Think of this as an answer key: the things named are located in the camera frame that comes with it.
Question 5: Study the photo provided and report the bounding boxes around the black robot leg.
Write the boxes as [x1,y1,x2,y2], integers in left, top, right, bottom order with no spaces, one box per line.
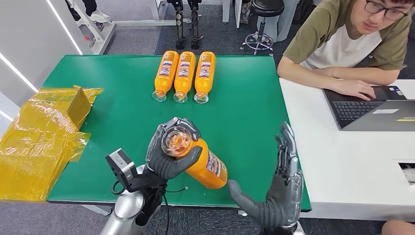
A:
[167,0,186,50]
[188,0,204,50]

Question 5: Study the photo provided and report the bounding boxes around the orange juice bottle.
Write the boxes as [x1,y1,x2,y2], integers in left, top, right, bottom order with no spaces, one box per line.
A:
[161,127,228,190]
[194,51,217,104]
[173,51,196,104]
[152,50,180,102]

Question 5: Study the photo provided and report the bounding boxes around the white metal stand frame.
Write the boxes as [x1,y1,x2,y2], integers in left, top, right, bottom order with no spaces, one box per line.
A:
[90,0,192,55]

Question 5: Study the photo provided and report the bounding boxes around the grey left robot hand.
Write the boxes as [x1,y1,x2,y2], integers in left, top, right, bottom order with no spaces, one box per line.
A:
[146,117,203,181]

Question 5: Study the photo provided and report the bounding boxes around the person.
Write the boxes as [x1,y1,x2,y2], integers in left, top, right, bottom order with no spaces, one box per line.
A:
[277,0,415,101]
[65,0,111,24]

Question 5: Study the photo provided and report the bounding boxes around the thin black cable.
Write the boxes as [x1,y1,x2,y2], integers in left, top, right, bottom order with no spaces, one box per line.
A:
[161,186,189,235]

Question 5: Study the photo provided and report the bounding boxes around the black-framed glasses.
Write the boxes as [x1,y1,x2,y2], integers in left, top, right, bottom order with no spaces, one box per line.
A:
[365,0,409,22]

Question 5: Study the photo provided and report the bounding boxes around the green table mat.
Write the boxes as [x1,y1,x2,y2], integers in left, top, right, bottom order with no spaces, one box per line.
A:
[42,54,312,212]

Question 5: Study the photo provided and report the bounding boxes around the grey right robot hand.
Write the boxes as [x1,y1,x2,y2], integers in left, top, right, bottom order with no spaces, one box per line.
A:
[227,121,304,230]

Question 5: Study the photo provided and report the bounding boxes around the yellow film wrapped carton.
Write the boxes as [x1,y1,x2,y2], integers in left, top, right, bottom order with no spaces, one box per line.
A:
[0,85,104,202]

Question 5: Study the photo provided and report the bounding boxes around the white desk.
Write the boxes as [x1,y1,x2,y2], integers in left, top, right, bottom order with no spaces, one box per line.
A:
[278,77,415,222]

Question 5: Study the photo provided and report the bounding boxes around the black round stool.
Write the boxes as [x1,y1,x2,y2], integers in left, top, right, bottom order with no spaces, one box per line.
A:
[240,0,285,56]

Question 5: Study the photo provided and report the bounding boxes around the grey laptop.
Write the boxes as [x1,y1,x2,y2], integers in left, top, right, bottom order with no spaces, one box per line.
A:
[322,85,415,132]

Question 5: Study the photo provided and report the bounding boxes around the person's knee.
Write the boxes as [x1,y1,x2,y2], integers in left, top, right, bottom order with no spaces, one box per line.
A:
[381,220,415,235]

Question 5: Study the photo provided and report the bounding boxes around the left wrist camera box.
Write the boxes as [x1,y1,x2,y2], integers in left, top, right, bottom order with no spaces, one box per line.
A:
[105,148,138,192]

